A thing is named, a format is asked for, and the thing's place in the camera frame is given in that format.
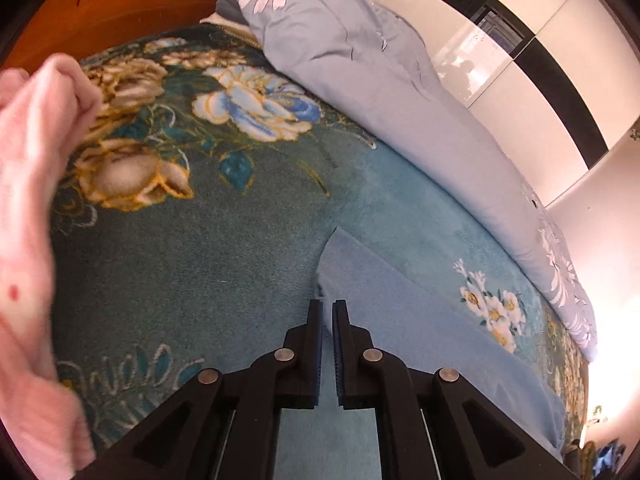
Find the light blue cloth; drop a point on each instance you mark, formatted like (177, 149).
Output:
(400, 310)

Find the pink garment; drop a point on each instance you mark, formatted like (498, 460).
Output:
(30, 240)

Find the white glossy wardrobe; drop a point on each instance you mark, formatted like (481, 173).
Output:
(525, 55)

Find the wooden headboard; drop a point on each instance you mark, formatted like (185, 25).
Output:
(100, 5)

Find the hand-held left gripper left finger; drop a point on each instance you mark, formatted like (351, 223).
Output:
(315, 355)

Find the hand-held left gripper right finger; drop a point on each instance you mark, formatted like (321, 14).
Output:
(340, 355)

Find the teal floral blanket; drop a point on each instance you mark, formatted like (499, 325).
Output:
(210, 220)

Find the grey-blue floral duvet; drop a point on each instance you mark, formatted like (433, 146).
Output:
(380, 95)

